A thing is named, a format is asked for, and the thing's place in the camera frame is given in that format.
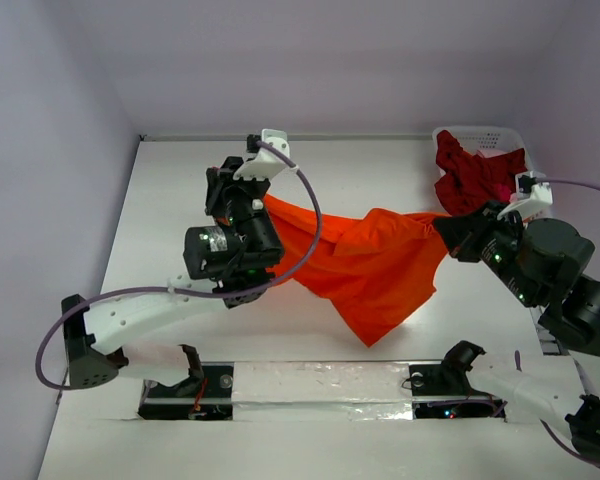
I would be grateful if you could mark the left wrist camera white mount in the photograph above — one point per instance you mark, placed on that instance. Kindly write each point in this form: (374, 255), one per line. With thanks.
(268, 155)

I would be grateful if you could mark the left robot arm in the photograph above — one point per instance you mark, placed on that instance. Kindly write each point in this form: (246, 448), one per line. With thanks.
(101, 336)

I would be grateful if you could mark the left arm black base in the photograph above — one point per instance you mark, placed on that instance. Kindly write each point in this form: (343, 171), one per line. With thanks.
(209, 399)

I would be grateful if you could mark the dark red t-shirt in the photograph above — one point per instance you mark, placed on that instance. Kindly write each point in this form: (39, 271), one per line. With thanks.
(471, 180)

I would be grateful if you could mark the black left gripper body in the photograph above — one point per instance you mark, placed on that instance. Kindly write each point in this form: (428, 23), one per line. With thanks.
(240, 203)

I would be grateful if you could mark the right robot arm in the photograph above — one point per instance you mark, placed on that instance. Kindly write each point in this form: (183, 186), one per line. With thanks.
(572, 420)

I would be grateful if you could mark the white plastic laundry basket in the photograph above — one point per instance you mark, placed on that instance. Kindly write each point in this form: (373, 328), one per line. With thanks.
(473, 137)

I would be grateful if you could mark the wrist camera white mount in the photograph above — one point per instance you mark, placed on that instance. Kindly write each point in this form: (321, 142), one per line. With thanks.
(268, 155)
(531, 197)

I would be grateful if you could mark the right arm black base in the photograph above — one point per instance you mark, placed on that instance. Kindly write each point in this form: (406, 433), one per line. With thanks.
(438, 394)

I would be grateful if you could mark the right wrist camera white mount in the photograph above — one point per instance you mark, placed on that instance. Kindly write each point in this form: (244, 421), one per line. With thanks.
(531, 197)

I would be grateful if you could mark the orange t-shirt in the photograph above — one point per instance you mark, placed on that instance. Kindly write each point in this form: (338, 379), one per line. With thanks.
(376, 271)

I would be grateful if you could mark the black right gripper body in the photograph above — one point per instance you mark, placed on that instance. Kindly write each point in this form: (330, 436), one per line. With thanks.
(473, 232)

